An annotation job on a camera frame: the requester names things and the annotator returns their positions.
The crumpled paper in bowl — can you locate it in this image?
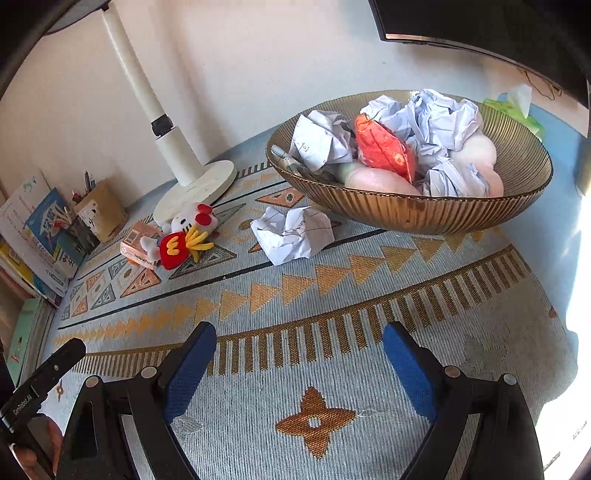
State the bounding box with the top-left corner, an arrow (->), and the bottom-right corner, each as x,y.
288,110 -> 356,172

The red snack packet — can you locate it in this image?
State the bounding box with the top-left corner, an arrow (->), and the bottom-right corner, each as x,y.
353,114 -> 417,183

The black mesh pen holder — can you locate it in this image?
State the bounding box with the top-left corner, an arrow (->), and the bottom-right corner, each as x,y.
68,216 -> 100,254

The white desk lamp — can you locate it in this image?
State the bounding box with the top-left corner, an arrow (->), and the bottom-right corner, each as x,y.
101,2 -> 236,226

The patterned woven table mat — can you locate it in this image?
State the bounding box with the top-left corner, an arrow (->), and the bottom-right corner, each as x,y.
43,135 -> 589,479

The grey checked cloth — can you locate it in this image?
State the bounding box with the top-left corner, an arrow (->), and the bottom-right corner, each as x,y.
270,144 -> 338,184

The small pink orange box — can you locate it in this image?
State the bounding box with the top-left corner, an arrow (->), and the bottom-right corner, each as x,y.
120,221 -> 162,270

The blue white paper ball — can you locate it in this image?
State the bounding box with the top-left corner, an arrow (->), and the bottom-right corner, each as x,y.
361,89 -> 483,166

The pastel dango plush toy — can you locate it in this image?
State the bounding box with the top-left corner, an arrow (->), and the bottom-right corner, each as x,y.
329,131 -> 504,198

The crumpled lined paper ball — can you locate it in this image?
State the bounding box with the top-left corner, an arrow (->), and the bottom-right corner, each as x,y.
422,158 -> 490,198

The green book lying flat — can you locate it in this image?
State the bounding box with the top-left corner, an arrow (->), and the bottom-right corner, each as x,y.
6,297 -> 46,386

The person's left hand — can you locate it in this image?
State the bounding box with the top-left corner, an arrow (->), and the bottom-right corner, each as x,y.
12,414 -> 63,479

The hello kitty plush toy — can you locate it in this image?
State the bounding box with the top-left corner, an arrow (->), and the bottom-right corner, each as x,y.
140,203 -> 218,270

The green tissue pack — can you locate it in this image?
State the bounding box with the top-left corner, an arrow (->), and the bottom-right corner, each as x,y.
484,84 -> 545,141

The black wall monitor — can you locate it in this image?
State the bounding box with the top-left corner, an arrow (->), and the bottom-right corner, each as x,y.
369,0 -> 590,106

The blue cover workbook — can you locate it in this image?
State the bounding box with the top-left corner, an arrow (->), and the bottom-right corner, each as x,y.
25,188 -> 86,280

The stack of books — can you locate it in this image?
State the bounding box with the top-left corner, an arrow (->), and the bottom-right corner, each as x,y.
1,168 -> 69,297

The kraft paper pen holder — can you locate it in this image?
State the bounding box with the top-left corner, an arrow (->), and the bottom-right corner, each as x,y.
74,180 -> 127,243

